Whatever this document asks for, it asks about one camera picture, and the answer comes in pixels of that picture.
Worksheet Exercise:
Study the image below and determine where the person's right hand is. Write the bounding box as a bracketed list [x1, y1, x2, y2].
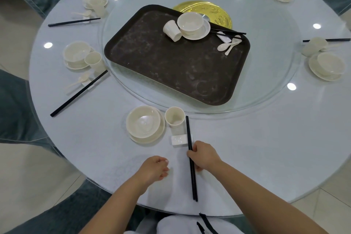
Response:
[187, 141, 223, 173]

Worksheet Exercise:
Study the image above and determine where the person's left hand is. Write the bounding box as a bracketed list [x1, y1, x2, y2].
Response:
[134, 156, 170, 189]

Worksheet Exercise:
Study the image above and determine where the black tray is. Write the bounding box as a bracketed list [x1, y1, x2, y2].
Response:
[103, 4, 251, 106]

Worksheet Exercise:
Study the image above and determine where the person's right forearm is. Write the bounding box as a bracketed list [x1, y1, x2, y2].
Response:
[211, 161, 329, 234]

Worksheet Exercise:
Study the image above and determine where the person's left forearm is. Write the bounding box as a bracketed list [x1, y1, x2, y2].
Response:
[78, 177, 150, 234]

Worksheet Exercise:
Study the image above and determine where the person's white shirt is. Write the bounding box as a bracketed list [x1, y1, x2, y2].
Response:
[125, 214, 245, 234]

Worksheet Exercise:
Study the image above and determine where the white round table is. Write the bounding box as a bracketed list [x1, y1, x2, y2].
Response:
[29, 0, 351, 218]

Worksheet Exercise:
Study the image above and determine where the glass lazy susan turntable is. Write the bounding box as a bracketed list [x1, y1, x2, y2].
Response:
[101, 0, 302, 114]

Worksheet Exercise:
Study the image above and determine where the gold turntable base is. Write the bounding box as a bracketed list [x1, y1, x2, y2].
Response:
[173, 0, 234, 30]

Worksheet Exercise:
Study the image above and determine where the black dangling strap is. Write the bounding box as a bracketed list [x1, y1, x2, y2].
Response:
[196, 212, 219, 234]

